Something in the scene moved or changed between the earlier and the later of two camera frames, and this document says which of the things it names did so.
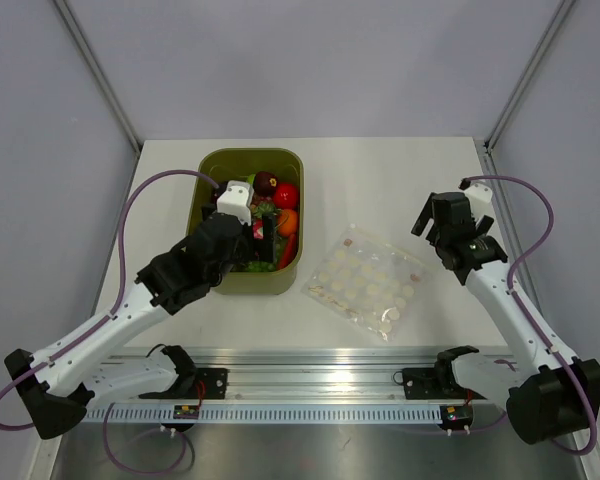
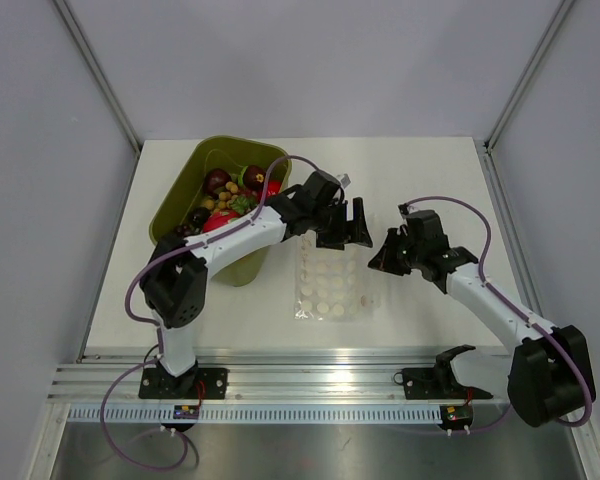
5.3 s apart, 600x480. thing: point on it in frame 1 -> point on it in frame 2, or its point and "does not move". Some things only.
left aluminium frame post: x=98 y=74 does not move
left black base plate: x=210 y=384 does not move
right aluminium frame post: x=547 y=38 does not move
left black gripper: x=263 y=249 -> x=353 y=231
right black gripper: x=425 y=217 -> x=384 y=260
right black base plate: x=432 y=383 does not move
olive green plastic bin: x=228 y=164 -> x=183 y=192
